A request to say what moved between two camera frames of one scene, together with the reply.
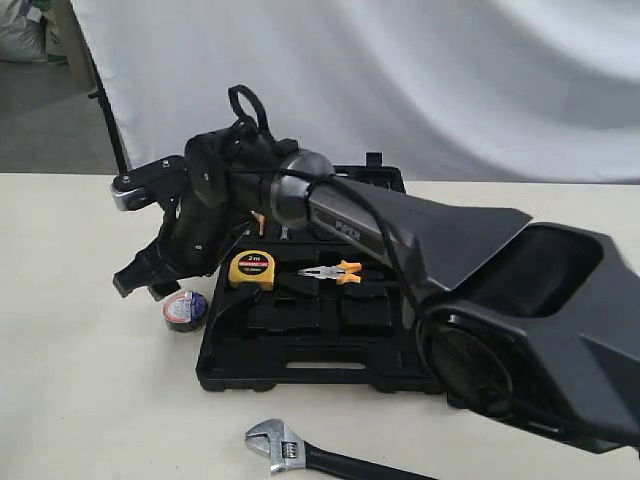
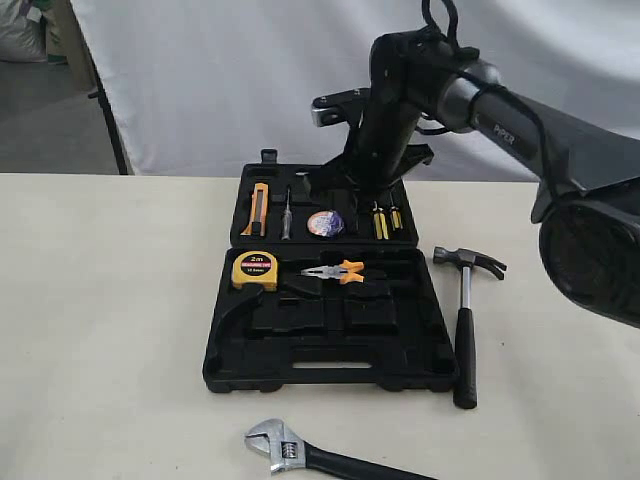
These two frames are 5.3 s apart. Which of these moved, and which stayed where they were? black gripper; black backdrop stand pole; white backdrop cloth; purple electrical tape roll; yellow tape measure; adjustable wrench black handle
Moved: purple electrical tape roll; black gripper
Stayed: black backdrop stand pole; adjustable wrench black handle; white backdrop cloth; yellow tape measure
